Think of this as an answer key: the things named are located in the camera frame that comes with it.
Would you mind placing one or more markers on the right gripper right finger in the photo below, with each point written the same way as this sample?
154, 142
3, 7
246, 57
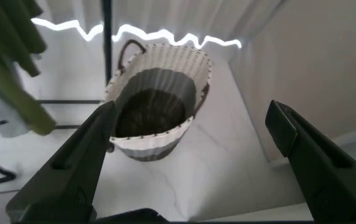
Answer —
333, 180

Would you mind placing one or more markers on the white laundry basket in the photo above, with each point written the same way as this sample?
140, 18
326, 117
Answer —
171, 59

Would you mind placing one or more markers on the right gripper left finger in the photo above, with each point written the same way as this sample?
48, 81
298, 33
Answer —
66, 174

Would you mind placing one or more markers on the black clothes rack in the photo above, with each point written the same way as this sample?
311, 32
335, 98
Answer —
107, 46

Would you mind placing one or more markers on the green long-sleeved shirt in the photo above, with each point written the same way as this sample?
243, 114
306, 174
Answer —
7, 81

